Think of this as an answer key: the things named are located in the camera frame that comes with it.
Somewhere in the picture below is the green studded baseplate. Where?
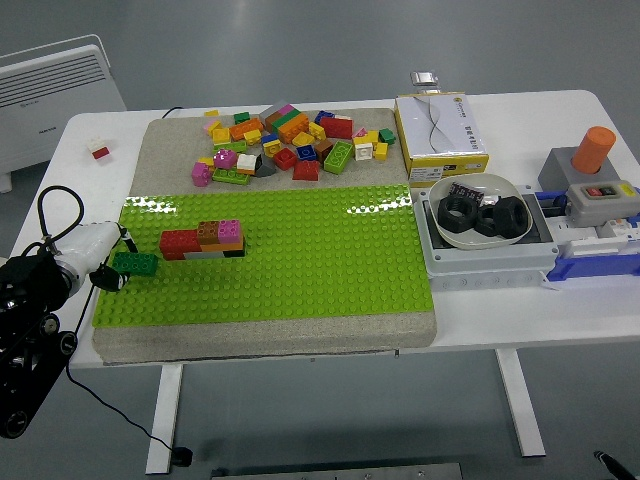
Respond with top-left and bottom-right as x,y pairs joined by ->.
92,183 -> 435,329

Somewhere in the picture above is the orange cylinder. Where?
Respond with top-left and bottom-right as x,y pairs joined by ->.
572,126 -> 617,175

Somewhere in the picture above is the white bowl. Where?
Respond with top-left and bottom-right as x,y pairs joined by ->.
428,173 -> 534,250

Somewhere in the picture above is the orange long toy brick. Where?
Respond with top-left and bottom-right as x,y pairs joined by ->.
228,118 -> 265,141
199,234 -> 246,253

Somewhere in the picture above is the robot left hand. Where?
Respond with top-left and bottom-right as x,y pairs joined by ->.
55,222 -> 140,293

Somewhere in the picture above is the red square toy brick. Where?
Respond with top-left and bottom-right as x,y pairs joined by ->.
272,147 -> 299,172

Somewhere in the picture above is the brown square toy brick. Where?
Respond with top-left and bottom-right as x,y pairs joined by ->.
197,220 -> 221,246

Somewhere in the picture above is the grey sloped toy brick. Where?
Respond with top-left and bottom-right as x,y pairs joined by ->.
253,153 -> 278,178

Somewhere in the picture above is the thin black cable with plug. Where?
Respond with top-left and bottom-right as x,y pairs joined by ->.
65,282 -> 194,467

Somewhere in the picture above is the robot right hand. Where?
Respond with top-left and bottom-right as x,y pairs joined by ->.
593,449 -> 640,480

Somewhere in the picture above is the red long toy brick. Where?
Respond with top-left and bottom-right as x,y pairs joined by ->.
158,229 -> 202,262

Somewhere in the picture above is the grey-brown mat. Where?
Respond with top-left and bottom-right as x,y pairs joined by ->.
92,107 -> 439,365

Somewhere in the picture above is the grey block with hole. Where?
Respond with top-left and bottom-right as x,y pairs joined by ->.
537,147 -> 621,194

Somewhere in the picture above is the red sloped toy brick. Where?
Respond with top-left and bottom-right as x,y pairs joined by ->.
292,159 -> 321,182

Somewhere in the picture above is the grey junction box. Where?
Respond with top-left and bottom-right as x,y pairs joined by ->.
413,184 -> 560,292

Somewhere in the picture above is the purple circuit board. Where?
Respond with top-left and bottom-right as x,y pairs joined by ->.
448,181 -> 487,206

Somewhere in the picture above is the dark green long toy brick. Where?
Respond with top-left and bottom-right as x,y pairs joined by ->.
110,252 -> 159,278

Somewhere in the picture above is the grey push-button switch box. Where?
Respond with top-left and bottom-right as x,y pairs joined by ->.
565,180 -> 640,227

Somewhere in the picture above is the white table leg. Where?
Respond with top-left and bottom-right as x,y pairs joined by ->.
494,348 -> 546,457
145,363 -> 185,475

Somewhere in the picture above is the large black hex nut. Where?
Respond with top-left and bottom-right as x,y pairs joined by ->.
438,194 -> 480,234
492,196 -> 532,239
474,204 -> 501,239

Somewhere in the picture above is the red large toy brick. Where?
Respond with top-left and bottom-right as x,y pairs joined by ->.
319,116 -> 354,140

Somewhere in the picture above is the blue and white fixture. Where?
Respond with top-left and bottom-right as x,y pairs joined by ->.
533,188 -> 640,292

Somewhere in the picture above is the orange large toy brick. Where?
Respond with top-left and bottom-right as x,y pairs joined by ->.
277,113 -> 310,144

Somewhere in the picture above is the small silver device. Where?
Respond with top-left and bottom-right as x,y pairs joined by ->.
409,70 -> 440,90

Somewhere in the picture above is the yellow and white cardboard box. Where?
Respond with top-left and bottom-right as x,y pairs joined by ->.
393,92 -> 490,189

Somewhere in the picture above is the white panel heater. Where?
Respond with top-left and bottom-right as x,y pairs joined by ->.
0,33 -> 127,194

